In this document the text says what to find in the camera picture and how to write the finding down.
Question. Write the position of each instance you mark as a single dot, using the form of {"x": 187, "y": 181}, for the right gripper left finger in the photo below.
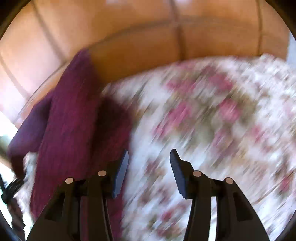
{"x": 61, "y": 217}

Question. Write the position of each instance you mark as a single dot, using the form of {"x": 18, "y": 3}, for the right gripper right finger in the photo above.
{"x": 236, "y": 218}

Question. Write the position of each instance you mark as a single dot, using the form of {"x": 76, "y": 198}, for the maroon floral knit sweater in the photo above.
{"x": 74, "y": 130}

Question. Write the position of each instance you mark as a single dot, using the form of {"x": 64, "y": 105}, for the floral quilted bedspread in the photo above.
{"x": 227, "y": 117}

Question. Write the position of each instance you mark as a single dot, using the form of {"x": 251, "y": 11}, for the wooden panelled wardrobe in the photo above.
{"x": 40, "y": 38}

